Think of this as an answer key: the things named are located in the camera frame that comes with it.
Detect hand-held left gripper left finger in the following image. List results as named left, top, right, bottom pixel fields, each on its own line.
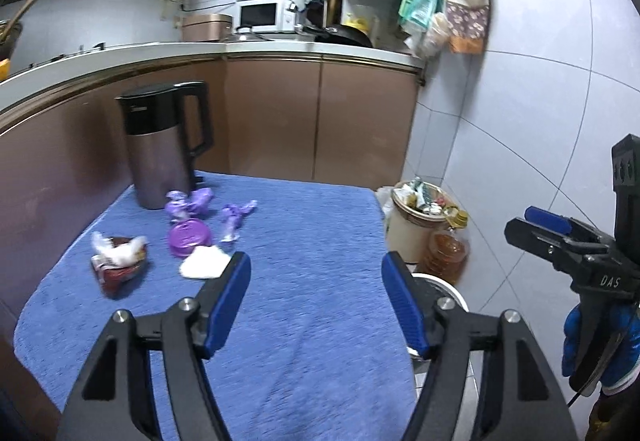
left=57, top=252, right=252, bottom=441

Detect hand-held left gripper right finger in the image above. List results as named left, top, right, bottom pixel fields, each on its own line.
left=381, top=252, right=576, bottom=441

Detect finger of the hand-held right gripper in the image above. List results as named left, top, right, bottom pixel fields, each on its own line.
left=504, top=218, right=571, bottom=267
left=525, top=206, right=603, bottom=242

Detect white tissue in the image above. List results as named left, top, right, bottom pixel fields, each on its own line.
left=179, top=245, right=232, bottom=280

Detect white bin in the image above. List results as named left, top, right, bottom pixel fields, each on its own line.
left=407, top=271, right=471, bottom=362

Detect purple plastic lid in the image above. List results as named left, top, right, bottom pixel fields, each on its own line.
left=168, top=219, right=210, bottom=259

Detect purple wrapper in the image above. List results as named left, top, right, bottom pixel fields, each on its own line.
left=165, top=191, right=193, bottom=222
left=190, top=188, right=216, bottom=219
left=220, top=201, right=258, bottom=243

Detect red snack packet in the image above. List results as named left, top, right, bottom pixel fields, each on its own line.
left=91, top=236, right=150, bottom=298

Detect white plastic scrap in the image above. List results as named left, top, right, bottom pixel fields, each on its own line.
left=91, top=232, right=148, bottom=267

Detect person's right hand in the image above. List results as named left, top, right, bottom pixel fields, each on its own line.
left=562, top=303, right=640, bottom=396

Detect beige bin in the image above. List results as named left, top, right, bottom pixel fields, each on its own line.
left=387, top=181, right=453, bottom=264

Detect cooking oil bottle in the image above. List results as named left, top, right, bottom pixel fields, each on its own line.
left=425, top=208, right=472, bottom=284

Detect blue towel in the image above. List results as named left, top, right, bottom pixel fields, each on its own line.
left=14, top=169, right=418, bottom=441

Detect white plastic bag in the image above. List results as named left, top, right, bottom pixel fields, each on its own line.
left=375, top=186, right=398, bottom=234

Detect pile of mixed garbage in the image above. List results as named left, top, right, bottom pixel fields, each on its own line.
left=395, top=177, right=451, bottom=216

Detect electric kettle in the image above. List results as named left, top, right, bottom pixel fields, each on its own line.
left=115, top=81, right=215, bottom=210

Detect brown kitchen cabinet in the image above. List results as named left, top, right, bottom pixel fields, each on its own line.
left=0, top=53, right=426, bottom=427

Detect hanging plastic bags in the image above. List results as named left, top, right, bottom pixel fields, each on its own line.
left=407, top=13, right=448, bottom=59

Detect green plastic basket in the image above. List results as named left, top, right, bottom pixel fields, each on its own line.
left=398, top=0, right=443, bottom=34

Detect white countertop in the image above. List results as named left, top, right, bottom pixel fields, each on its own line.
left=0, top=41, right=426, bottom=122

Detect glass pot lid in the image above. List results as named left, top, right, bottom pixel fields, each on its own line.
left=220, top=26, right=273, bottom=43

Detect black pan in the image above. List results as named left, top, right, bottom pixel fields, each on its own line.
left=300, top=22, right=373, bottom=48

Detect yellow bag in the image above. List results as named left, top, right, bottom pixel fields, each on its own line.
left=345, top=13, right=376, bottom=42

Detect copper rice cooker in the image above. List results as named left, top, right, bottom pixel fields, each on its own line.
left=181, top=13, right=234, bottom=42

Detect white microwave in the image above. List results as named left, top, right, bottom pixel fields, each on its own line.
left=236, top=0, right=296, bottom=32

